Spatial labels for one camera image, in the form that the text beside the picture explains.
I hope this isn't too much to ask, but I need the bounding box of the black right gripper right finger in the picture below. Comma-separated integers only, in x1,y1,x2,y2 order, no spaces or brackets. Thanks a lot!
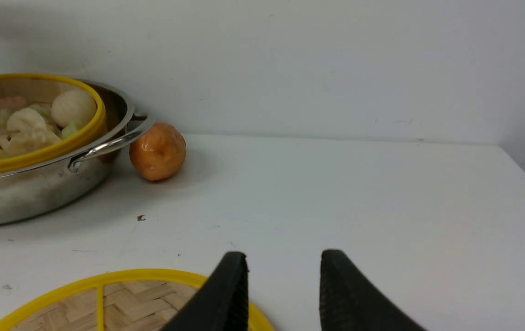
320,249,424,331

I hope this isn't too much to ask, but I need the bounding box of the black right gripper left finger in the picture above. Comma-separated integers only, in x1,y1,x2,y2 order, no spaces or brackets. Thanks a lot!
162,251,249,331

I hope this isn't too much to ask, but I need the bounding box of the yellow woven bamboo steamer lid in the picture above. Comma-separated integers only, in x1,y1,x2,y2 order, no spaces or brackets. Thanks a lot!
0,269,274,331

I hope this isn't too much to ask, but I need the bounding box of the yellow rimmed bamboo steamer basket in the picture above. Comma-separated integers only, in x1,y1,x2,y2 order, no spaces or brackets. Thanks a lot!
0,73,107,174

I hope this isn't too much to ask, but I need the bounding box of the stainless steel pot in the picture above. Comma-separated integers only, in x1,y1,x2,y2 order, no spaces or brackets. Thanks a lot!
0,80,155,225

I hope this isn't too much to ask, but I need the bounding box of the orange round fruit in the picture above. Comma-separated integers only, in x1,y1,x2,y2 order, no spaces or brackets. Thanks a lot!
129,122,187,182

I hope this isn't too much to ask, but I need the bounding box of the green dumpling right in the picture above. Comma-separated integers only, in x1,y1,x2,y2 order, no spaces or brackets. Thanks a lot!
61,120,86,140

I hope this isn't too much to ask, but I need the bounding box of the round white bun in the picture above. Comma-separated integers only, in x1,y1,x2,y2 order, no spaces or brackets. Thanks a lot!
51,90,97,127

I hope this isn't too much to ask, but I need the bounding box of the white pleated dumpling lower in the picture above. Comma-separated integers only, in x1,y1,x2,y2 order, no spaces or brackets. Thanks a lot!
6,129,62,156

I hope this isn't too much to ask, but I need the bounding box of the green dumpling near pink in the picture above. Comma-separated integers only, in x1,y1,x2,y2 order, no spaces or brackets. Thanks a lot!
29,103,54,124

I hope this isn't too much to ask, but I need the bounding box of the white crescent dumpling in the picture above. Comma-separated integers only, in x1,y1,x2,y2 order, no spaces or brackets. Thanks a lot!
6,108,47,132

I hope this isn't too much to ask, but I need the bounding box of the green dumpling centre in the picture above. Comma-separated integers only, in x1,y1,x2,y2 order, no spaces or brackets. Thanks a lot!
0,108,14,131

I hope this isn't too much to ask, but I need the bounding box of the pink tinted dumpling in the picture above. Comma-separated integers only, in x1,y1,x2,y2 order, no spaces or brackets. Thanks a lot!
0,96,29,112

